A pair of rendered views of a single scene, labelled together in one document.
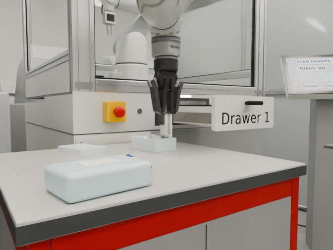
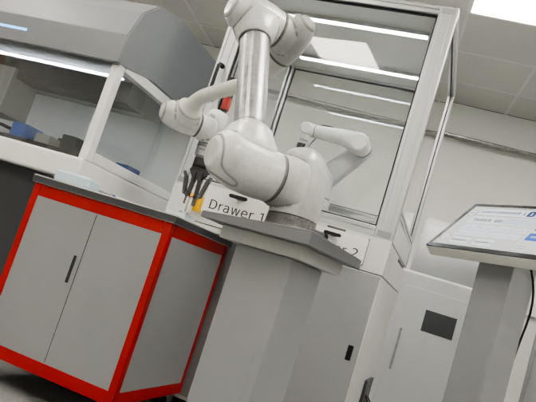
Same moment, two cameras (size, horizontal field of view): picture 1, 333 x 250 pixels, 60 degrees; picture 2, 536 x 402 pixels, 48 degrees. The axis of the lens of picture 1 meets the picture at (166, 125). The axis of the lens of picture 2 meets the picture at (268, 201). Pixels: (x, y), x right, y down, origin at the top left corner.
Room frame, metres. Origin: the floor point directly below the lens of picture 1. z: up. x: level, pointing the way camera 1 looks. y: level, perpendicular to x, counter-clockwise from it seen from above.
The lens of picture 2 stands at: (-0.30, -2.16, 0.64)
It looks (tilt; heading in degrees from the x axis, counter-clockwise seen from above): 7 degrees up; 54
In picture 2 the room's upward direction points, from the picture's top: 18 degrees clockwise
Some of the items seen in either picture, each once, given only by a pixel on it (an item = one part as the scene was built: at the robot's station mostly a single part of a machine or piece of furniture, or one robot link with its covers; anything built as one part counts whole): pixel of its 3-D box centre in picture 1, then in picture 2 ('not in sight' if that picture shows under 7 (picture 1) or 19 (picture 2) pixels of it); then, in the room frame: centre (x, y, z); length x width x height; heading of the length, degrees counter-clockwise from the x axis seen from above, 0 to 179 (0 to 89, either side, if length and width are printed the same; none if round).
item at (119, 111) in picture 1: (118, 111); not in sight; (0.99, 0.16, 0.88); 0.04 x 0.03 x 0.04; 125
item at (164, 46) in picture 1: (165, 49); (206, 152); (0.90, 0.00, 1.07); 0.09 x 0.09 x 0.06
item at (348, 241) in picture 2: not in sight; (331, 242); (1.40, -0.34, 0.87); 0.29 x 0.02 x 0.11; 125
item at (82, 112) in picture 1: (137, 109); (297, 242); (1.64, 0.16, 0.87); 1.02 x 0.95 x 0.14; 125
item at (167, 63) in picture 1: (165, 74); (200, 169); (0.90, 0.00, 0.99); 0.08 x 0.07 x 0.09; 130
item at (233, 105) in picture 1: (245, 112); (238, 207); (0.96, -0.26, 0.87); 0.29 x 0.02 x 0.11; 125
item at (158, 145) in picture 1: (153, 143); (179, 218); (0.90, 0.04, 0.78); 0.12 x 0.08 x 0.04; 40
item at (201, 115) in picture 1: (202, 114); not in sight; (1.13, -0.14, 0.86); 0.40 x 0.26 x 0.06; 35
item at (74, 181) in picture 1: (99, 175); (77, 181); (0.47, 0.11, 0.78); 0.15 x 0.10 x 0.04; 132
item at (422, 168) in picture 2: not in sight; (427, 143); (1.92, -0.24, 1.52); 0.87 x 0.01 x 0.86; 35
